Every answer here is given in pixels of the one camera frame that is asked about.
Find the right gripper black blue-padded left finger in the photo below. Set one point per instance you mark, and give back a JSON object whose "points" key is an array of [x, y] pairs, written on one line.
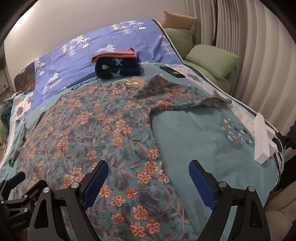
{"points": [[47, 222]]}

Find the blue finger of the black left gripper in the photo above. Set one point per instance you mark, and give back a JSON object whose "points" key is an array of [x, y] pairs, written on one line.
{"points": [[15, 180]]}

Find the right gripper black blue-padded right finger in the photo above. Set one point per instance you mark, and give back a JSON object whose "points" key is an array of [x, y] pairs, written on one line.
{"points": [[250, 222]]}

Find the teal floral patterned garment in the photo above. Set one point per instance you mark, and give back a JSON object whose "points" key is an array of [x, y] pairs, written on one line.
{"points": [[138, 201]]}

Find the white power strip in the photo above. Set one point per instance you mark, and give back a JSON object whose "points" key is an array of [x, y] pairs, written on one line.
{"points": [[264, 146]]}

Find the teal printed bed blanket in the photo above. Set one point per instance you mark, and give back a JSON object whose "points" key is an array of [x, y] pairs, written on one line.
{"points": [[212, 135]]}

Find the dark patterned pillow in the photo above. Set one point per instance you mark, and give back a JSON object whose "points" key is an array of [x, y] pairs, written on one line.
{"points": [[25, 80]]}

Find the purple tree print sheet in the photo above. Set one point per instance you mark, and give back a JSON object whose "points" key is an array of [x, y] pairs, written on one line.
{"points": [[70, 63]]}

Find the folded navy star garment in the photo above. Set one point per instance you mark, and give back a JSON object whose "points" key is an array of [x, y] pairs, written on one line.
{"points": [[114, 67]]}

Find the white pleated curtain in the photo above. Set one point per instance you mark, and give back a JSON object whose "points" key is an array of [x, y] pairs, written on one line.
{"points": [[265, 75]]}

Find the green pillow near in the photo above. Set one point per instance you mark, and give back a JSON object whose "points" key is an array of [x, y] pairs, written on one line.
{"points": [[217, 61]]}

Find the green pillow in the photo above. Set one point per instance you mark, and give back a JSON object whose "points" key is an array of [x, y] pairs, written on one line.
{"points": [[182, 39], [217, 61]]}

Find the folded coral red garment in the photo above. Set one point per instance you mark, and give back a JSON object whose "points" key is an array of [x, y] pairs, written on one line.
{"points": [[129, 53]]}

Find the black remote control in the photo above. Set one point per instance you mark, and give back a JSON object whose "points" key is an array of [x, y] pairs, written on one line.
{"points": [[172, 72]]}

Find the green pillow far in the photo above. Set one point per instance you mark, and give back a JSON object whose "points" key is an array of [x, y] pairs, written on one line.
{"points": [[182, 39]]}

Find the tan brown cushion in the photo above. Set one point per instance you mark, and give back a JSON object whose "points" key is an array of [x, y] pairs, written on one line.
{"points": [[172, 20]]}

